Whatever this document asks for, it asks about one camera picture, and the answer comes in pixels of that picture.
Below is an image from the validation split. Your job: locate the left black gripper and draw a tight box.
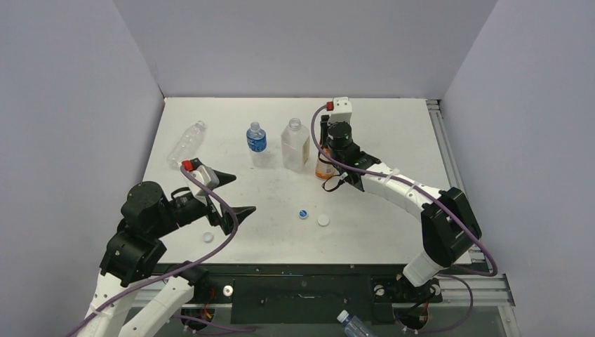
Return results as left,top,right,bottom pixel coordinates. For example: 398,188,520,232
153,169,256,236

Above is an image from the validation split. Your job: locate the orange drink bottle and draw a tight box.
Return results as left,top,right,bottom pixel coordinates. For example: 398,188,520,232
315,153,337,180

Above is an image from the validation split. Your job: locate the large clear bottle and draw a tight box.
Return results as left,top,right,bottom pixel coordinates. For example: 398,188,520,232
281,118,311,173

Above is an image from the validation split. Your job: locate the clear bottle blue label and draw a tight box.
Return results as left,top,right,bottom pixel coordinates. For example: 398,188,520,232
246,121,267,167

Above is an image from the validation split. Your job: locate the clear bottle blue-white cap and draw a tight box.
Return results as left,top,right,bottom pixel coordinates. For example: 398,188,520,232
166,120,206,169

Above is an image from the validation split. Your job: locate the white wide bottle cap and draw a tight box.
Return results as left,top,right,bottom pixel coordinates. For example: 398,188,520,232
317,214,330,227

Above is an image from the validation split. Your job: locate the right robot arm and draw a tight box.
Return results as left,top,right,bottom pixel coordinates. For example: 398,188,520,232
321,114,482,300

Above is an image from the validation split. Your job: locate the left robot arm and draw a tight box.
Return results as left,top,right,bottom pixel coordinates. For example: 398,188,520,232
68,161,256,336

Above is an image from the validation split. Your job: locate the water bottle under table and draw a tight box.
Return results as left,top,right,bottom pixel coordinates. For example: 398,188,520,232
337,310,374,337

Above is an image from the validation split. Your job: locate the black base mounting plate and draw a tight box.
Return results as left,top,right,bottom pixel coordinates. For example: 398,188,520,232
189,263,443,324

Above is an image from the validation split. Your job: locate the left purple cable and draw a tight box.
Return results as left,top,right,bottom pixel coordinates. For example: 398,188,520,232
65,167,259,337

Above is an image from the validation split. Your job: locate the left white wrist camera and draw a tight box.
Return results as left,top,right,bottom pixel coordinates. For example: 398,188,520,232
181,158,220,204

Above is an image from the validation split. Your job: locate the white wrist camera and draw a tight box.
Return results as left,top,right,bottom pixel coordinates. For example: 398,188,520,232
181,158,220,204
326,97,352,125

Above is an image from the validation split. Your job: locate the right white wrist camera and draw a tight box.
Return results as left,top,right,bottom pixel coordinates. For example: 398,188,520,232
326,97,352,125

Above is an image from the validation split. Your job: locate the aluminium frame rail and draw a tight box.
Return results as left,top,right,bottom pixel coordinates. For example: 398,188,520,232
423,99,490,272

